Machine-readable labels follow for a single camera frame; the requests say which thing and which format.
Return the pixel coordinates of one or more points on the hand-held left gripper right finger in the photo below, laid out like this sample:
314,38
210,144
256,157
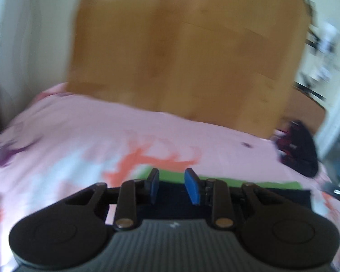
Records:
193,188

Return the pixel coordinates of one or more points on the dark red patterned clothes pile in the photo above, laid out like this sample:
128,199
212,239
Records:
299,150

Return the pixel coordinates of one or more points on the wooden headboard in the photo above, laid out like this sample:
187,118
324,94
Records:
187,51

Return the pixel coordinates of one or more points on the black tape strips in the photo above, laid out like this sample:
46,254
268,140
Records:
320,39

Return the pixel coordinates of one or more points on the wooden board with dark rim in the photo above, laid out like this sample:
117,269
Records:
306,110

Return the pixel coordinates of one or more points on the green white navy knit sweater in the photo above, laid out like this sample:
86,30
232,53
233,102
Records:
243,201

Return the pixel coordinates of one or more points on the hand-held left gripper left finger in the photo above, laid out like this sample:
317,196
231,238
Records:
154,187

